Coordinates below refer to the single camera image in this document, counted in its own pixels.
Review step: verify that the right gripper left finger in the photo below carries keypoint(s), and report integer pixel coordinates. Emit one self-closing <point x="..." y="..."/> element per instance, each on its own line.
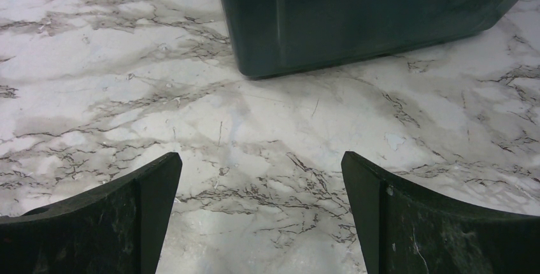
<point x="117" y="227"/>

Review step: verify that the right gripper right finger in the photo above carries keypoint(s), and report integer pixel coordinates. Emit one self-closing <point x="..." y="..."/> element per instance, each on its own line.
<point x="404" y="227"/>

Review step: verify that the dark green plastic bin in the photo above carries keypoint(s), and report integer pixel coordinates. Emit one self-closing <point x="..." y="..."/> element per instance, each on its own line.
<point x="276" y="37"/>

